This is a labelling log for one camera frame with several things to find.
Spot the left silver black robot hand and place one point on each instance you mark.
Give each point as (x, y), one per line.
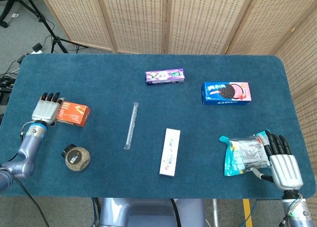
(45, 110)

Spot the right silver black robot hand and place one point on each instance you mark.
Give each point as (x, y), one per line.
(286, 170)

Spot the orange cardboard snack box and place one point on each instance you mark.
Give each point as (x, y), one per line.
(74, 114)

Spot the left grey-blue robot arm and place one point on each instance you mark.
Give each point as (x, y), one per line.
(27, 152)

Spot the blue pink Oreo box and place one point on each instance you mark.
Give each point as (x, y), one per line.
(225, 93)

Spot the white toothpaste box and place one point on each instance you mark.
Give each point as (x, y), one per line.
(170, 152)

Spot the purple gum box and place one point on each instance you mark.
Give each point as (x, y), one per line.
(164, 77)

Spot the teal snack bag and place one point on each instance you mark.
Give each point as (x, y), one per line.
(237, 157)

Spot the round jar with black lid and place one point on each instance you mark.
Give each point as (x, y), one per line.
(76, 158)

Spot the black tripod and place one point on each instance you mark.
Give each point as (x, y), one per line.
(55, 39)

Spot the metal table leg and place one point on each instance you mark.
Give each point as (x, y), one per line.
(215, 212)

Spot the straw in clear wrapper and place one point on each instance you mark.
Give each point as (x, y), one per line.
(131, 125)

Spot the black office chair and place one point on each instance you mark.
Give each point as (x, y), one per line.
(10, 4)

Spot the blue carpet table cover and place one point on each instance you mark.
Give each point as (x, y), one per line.
(158, 187)

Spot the woven wooden folding screen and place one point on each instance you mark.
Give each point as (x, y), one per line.
(138, 18)

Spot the grey-blue robot torso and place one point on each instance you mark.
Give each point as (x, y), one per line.
(148, 214)

